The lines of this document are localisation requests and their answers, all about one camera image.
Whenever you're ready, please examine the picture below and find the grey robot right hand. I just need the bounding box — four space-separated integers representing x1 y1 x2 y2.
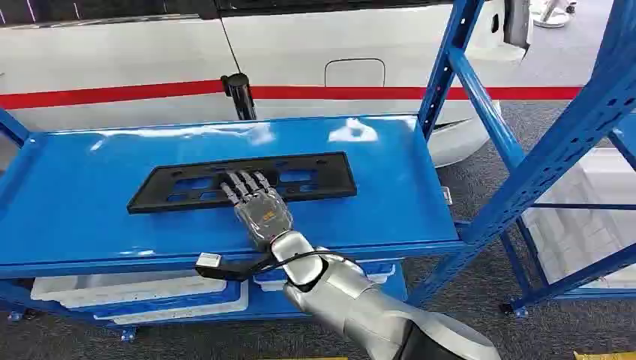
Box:
220 170 295 253

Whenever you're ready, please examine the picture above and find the black plastic plate frame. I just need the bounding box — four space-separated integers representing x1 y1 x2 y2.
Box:
126 151 358 215

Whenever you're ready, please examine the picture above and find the white plastic tray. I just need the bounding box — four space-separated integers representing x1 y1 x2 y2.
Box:
30 271 229 310
93 280 250 326

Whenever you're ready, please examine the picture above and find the red barrier belt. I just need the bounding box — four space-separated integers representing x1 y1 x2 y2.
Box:
250 85 584 102
0 79 226 111

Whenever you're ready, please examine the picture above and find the blue metal cart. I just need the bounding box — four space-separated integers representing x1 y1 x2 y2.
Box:
0 106 466 344

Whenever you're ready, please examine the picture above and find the white car body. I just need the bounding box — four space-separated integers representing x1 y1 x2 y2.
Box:
0 0 533 168

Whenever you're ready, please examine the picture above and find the blue metal rack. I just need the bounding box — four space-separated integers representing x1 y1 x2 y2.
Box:
416 0 636 319

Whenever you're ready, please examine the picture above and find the white wrapped package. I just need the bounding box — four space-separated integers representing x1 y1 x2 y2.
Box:
521 146 636 290

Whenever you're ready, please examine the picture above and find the white round stand base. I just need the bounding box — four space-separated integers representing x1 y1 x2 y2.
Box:
529 0 578 29

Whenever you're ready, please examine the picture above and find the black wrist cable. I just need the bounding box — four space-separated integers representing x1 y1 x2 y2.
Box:
247 250 350 281

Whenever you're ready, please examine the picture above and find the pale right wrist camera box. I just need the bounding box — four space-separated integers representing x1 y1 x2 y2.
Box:
195 252 224 279

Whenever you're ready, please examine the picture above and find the black stanchion post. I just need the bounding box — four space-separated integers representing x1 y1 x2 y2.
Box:
220 73 258 122

